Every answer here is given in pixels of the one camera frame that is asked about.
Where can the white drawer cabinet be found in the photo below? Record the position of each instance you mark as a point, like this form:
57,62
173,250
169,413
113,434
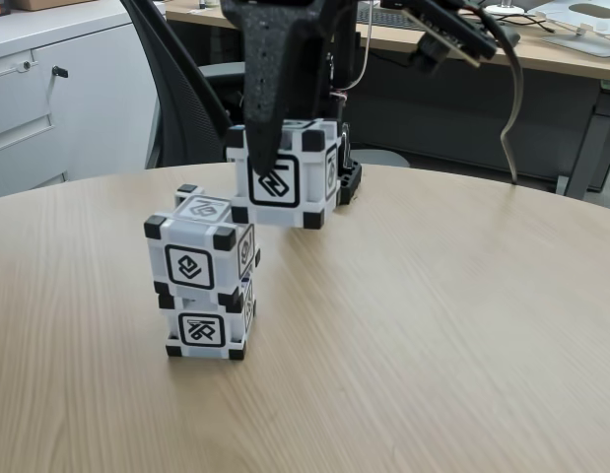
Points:
88,123

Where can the black mesh office chair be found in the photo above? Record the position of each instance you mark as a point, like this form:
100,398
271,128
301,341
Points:
186,98

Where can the white monitor base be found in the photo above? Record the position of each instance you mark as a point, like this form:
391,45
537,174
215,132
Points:
506,7

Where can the white cube underlined-diamond symbol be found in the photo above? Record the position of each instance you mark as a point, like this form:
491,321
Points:
294,207

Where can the silver laptop stand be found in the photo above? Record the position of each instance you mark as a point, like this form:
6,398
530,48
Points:
595,20

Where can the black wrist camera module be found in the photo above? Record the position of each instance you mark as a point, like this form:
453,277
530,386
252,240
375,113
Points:
447,34

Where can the white cube stacked-diamonds symbol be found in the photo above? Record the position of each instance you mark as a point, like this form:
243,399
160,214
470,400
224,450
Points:
188,266

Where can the white cube crossed-lines symbol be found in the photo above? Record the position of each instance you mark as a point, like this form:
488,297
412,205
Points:
201,332

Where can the black cabinet key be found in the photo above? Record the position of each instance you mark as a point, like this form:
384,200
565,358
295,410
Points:
61,72

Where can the black perforated table clamp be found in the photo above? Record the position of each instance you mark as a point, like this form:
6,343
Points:
351,183

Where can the grey round seat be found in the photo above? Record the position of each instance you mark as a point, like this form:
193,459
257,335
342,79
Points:
383,157

